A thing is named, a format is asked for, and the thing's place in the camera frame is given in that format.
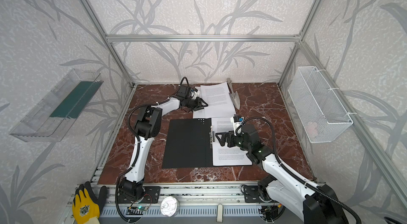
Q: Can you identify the yellow black work glove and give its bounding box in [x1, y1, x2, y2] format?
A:
[72, 181, 108, 224]

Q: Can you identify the black folder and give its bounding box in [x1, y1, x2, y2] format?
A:
[162, 119, 215, 169]

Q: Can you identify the printed paper sheet bottom stack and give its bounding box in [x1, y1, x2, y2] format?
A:
[192, 86, 205, 119]

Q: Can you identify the pink object in basket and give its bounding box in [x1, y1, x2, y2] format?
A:
[305, 122, 319, 139]

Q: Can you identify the round metal can lid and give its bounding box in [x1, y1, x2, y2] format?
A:
[160, 196, 180, 217]

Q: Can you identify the white wire mesh basket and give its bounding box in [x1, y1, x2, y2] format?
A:
[288, 66, 353, 143]

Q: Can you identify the green circuit board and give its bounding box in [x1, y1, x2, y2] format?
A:
[126, 206, 149, 216]

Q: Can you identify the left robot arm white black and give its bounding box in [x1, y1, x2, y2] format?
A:
[116, 84, 208, 201]

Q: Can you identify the metal lever clip mechanism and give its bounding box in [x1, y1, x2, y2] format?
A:
[210, 126, 215, 146]

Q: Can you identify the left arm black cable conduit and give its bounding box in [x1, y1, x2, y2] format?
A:
[114, 77, 191, 223]

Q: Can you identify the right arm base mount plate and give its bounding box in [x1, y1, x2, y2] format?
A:
[240, 185, 269, 203]

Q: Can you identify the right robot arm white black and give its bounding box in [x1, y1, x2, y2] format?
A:
[215, 126, 349, 224]

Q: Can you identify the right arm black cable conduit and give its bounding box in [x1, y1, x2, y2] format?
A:
[243, 116, 362, 224]

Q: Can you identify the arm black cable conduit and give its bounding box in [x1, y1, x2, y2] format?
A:
[114, 77, 191, 223]
[243, 116, 362, 224]

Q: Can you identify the clear plastic wall tray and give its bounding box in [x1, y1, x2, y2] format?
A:
[10, 69, 103, 142]

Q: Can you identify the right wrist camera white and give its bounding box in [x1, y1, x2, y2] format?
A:
[231, 115, 244, 136]

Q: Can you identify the metal garden trowel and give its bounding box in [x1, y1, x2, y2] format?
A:
[226, 78, 241, 110]

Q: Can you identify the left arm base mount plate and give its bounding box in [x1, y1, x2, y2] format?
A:
[116, 186, 161, 204]

